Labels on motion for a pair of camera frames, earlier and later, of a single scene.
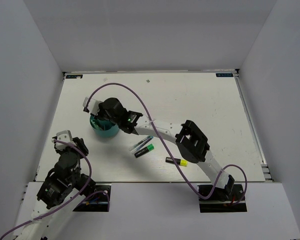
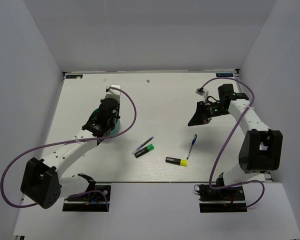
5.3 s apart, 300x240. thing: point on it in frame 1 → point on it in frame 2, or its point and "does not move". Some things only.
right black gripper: [101, 108] → [201, 116]
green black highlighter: [149, 148] does not move
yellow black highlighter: [181, 162] does not move
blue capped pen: [151, 139] does not move
